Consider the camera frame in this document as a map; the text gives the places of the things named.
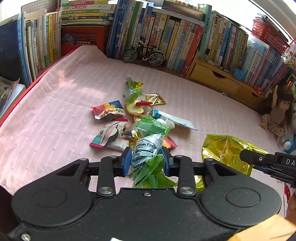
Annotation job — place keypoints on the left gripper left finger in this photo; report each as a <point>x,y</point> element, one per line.
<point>110,167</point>

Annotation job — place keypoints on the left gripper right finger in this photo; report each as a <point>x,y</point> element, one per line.
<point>180,166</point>

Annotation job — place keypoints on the green nutrition label wrapper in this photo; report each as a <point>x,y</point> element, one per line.
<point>148,163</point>

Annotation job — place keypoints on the large gold foil bag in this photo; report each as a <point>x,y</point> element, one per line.
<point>226,149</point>

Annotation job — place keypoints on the blue white paper box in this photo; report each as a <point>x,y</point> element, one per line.
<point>157,114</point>

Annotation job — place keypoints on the checkered tissue pack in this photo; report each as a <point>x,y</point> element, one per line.
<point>119,144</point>

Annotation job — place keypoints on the right hand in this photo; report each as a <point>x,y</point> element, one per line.
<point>291,208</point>

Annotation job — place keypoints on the blue plush toy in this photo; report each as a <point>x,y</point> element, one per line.
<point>288,142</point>

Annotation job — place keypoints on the grey pink snack pouch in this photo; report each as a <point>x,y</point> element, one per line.
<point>108,134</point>

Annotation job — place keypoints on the brown haired doll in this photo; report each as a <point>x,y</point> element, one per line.
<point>277,114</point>

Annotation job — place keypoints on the red blue biscuit packet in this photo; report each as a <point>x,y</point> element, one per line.
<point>108,111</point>

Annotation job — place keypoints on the bread slice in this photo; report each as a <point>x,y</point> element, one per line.
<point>133,109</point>

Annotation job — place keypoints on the gold triangular foil wrapper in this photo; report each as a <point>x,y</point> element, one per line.
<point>155,99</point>

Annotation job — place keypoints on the red wrapper strip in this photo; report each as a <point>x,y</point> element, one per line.
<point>143,103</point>

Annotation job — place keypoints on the green clear plastic wrapper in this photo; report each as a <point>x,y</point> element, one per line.
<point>133,90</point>

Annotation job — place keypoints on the wooden drawer organizer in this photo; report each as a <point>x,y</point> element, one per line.
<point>219,80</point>

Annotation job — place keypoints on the black miniature bicycle model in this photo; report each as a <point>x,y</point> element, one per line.
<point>145,53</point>

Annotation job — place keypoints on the magazine stack on left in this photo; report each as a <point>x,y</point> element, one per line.
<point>10,91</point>

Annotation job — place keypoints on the red plastic crate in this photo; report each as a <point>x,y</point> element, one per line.
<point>74,36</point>

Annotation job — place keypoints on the dark blue large book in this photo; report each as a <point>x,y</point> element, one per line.
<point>13,66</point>

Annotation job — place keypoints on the horizontal book stack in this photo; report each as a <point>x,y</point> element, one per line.
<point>87,13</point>

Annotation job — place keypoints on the red wire basket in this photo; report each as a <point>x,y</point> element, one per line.
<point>270,36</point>

